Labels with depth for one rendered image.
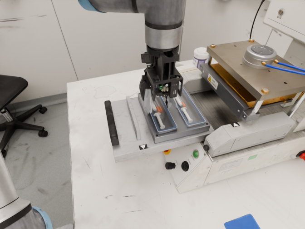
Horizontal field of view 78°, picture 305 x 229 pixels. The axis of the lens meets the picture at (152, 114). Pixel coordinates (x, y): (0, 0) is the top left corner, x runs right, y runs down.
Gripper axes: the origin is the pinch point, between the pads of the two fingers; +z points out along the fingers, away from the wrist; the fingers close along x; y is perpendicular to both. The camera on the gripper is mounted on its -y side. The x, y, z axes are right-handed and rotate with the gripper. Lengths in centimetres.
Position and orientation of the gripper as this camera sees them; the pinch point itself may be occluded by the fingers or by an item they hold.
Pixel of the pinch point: (157, 106)
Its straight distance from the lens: 56.0
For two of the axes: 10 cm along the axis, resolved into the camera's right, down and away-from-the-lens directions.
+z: 0.0, 7.1, 7.1
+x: 9.6, -2.0, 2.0
